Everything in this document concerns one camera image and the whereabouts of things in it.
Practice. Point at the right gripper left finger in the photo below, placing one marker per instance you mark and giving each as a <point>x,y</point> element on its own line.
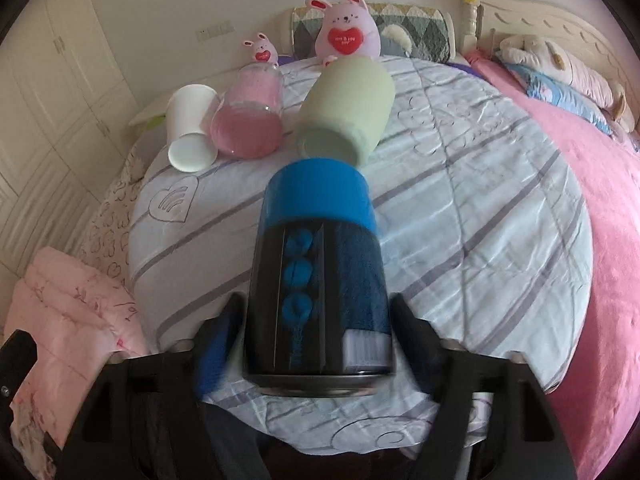
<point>140,418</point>

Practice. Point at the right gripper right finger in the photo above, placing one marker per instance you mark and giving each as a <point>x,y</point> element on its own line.
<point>524,438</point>

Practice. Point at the blue and black metal cup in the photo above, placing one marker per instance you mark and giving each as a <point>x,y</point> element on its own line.
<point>317,322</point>

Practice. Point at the white paper cup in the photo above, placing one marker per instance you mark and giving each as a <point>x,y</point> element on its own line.
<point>189,114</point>

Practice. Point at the pink transparent glass cup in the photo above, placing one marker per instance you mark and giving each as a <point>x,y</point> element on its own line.
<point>248,124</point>

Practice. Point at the pale green cup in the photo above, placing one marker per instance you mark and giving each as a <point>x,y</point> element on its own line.
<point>346,111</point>

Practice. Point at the pink fleece blanket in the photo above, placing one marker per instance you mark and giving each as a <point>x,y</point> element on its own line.
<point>598,400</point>

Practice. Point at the folded pink quilt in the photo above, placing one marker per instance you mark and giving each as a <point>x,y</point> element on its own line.
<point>78,318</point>

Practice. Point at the heart pattern bed sheet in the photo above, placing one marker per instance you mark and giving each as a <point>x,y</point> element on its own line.
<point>104,245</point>

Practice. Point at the grey striped white quilt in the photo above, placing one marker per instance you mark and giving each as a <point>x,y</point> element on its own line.
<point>482,224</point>

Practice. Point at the white wardrobe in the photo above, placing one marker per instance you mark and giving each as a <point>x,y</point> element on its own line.
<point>65,106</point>

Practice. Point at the blue cartoon pillow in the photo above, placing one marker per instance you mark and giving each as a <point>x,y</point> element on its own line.
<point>546,89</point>

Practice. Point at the small pink bunny plush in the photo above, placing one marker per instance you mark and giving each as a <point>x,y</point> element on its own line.
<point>262,50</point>

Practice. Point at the cream wooden bed headboard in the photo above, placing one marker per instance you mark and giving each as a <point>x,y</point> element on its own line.
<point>485,23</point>

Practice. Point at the large pink bunny plush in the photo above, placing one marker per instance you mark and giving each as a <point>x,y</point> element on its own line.
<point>347,29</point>

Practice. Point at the white wall socket plate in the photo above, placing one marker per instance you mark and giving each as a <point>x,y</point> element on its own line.
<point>214,31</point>

